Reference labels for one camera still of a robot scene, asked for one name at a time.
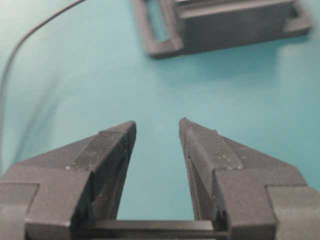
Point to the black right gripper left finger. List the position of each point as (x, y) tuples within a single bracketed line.
[(46, 196)]

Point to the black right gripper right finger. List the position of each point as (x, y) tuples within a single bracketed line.
[(244, 192)]

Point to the black bench vise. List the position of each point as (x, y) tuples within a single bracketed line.
[(195, 26)]

